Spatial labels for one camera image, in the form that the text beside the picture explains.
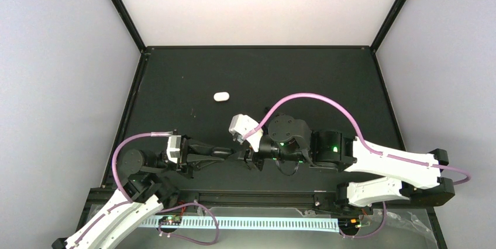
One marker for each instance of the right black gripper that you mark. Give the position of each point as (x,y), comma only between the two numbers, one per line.
(257,161)

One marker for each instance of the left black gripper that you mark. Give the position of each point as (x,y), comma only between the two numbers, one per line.
(199,151)

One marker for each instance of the black earbud charging case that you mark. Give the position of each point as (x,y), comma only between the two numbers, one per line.
(222,152)

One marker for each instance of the white earbud charging case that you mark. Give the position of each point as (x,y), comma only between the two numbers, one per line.
(221,96)

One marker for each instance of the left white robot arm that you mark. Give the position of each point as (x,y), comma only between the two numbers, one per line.
(143,190)

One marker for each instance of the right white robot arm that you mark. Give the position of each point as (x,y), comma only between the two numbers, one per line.
(400,175)

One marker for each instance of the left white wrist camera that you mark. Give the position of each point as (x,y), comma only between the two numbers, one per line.
(173,149)

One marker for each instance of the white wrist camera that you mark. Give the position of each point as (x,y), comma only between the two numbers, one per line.
(241,128)
(173,149)

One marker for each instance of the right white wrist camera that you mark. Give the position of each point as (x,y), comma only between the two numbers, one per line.
(241,128)

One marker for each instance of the black front mounting rail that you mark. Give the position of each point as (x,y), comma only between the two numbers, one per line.
(321,202)

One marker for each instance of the white slotted cable duct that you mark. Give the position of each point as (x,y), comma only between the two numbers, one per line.
(244,223)

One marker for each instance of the left black frame post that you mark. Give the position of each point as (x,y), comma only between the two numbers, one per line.
(129,24)

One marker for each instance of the black frame post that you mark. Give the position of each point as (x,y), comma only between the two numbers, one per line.
(129,24)
(387,24)

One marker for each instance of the right black frame post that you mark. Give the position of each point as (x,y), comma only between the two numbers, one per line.
(387,24)

